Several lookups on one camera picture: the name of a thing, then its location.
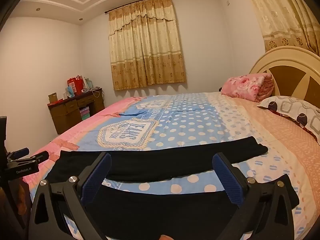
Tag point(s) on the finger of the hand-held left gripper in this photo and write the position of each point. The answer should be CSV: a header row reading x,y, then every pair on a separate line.
x,y
41,157
21,153

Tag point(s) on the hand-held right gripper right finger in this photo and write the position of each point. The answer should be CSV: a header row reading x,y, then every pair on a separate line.
x,y
228,180

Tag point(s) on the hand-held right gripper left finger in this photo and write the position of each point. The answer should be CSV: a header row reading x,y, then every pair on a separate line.
x,y
96,177

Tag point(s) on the black pants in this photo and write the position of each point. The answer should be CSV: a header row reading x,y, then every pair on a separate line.
x,y
155,162

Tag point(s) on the wooden side cabinet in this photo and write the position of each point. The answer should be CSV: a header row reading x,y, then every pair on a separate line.
x,y
67,112

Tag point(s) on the brown cardboard box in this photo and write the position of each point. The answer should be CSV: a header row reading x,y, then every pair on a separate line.
x,y
52,97

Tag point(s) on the stack of pastel boxes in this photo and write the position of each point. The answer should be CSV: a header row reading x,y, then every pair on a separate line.
x,y
84,113

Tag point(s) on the teal box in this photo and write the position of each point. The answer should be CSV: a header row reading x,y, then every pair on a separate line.
x,y
70,91

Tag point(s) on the blue pink printed bed sheet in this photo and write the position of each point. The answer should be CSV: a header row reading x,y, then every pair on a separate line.
x,y
187,120

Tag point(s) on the red gift bag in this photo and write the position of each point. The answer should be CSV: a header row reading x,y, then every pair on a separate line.
x,y
75,83

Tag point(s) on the white paper bag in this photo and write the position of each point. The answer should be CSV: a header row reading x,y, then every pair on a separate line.
x,y
88,83

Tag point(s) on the white patterned pillow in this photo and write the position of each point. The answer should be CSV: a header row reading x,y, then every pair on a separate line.
x,y
295,112

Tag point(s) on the pink pillow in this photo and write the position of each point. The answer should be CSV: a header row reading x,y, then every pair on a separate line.
x,y
246,85

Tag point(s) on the cream wooden bed headboard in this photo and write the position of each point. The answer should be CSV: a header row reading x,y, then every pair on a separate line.
x,y
290,75

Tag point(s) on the beige window curtain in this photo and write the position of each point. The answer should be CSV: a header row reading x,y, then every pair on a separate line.
x,y
146,45

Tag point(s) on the beige floral curtain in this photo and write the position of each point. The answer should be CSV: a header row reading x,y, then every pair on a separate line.
x,y
282,12

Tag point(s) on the dark curtain rod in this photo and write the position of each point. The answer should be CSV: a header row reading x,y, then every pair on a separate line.
x,y
140,2

